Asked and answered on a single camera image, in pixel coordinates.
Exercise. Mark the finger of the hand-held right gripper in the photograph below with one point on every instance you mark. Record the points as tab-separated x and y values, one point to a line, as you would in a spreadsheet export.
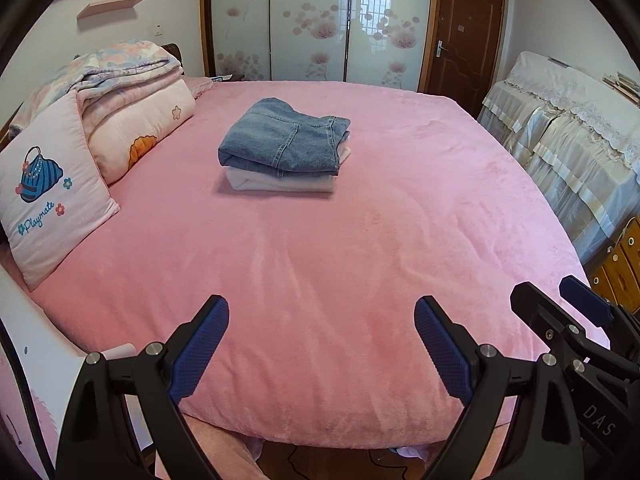
585	300
540	310

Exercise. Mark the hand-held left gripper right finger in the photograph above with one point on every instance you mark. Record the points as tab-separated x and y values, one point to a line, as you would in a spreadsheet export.
442	350

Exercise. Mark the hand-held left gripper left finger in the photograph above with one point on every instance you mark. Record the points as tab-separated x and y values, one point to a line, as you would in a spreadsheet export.
200	350

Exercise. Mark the blue denim jacket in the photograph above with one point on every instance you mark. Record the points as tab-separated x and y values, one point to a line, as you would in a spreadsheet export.
280	140

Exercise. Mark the wooden drawer cabinet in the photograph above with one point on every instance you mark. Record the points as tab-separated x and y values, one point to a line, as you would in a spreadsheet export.
617	265

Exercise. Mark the blue cloth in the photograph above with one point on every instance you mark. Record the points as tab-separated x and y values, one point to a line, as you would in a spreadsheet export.
412	452

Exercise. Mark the pink bed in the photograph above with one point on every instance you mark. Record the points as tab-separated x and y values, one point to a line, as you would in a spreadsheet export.
350	260

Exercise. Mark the cream satin ruffled cover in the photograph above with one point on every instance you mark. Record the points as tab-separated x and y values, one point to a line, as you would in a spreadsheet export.
550	160

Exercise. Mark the white folded garment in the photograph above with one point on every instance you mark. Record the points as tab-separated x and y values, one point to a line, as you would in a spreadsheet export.
280	185

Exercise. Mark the cream lace cloth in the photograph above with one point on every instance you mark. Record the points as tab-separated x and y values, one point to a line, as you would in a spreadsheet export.
585	105

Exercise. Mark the pink handbag print pillow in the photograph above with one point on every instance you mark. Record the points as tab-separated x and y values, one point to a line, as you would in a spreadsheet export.
50	200

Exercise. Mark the stack of books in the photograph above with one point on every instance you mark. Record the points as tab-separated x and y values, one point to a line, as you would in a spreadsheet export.
622	87

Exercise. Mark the pink cartoon pillow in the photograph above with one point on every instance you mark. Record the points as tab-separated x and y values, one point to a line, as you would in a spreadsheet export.
140	125

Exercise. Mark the pink flat pillow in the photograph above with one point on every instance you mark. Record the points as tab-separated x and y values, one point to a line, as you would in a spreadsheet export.
200	87

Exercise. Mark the small white packet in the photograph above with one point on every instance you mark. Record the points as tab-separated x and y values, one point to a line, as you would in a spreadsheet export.
221	79

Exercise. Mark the dark wooden headboard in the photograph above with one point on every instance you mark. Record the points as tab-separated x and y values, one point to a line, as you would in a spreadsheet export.
174	57

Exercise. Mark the brown wooden door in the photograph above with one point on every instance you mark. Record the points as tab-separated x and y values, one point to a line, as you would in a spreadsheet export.
465	25

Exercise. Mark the pastel floral folded quilt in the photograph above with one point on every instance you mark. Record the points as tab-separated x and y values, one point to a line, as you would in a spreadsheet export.
115	65

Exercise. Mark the floral sliding door wardrobe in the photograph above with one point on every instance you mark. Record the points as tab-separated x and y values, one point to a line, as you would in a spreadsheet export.
310	10

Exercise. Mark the pink wall shelf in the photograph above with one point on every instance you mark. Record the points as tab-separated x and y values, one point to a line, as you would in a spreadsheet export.
110	7

